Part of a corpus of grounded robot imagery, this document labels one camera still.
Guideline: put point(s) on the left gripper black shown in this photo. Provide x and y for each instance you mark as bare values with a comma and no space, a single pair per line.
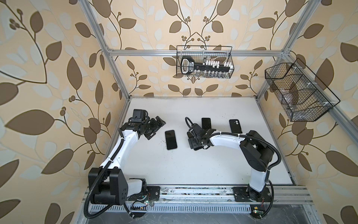
155,126

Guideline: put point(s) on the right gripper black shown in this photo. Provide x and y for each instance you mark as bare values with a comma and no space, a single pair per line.
191,142

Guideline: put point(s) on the black phone case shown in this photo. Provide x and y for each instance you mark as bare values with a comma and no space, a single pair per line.
235,126

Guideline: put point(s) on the phone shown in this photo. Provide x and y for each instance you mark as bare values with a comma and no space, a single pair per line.
206,123
171,140

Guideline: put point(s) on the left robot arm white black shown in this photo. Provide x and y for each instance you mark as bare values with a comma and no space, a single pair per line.
107,184

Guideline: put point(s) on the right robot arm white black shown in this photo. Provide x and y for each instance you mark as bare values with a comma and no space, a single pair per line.
260,154

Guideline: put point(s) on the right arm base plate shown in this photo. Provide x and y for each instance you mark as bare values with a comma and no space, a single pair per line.
246,194

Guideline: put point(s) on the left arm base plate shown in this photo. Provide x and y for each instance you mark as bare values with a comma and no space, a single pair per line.
148,193

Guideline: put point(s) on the back wire basket black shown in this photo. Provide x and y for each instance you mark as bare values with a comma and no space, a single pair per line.
200,52

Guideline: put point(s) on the wire basket black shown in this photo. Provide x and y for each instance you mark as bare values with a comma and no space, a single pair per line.
200,52
303,95

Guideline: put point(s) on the right wire basket black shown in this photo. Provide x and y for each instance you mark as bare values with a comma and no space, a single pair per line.
303,95

